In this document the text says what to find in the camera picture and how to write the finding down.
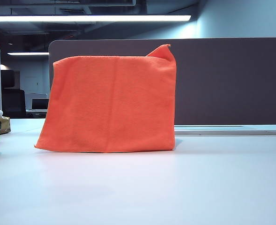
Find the dark background monitor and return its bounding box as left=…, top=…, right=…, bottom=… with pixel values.
left=31, top=98, right=49, bottom=110

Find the wide grey-brown desk partition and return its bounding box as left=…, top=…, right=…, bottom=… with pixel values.
left=48, top=37, right=276, bottom=126

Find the black office chair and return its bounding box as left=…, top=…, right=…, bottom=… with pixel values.
left=0, top=69, right=27, bottom=119

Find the orange microfibre cloth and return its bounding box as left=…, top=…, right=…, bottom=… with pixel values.
left=34, top=43, right=177, bottom=154

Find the long ceiling light strip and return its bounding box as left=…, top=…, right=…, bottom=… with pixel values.
left=0, top=15, right=192, bottom=23

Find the yellow-brown tissue pack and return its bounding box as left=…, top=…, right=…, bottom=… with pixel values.
left=0, top=116, right=11, bottom=135

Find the short ceiling light strip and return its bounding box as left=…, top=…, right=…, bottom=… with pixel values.
left=7, top=52, right=50, bottom=56

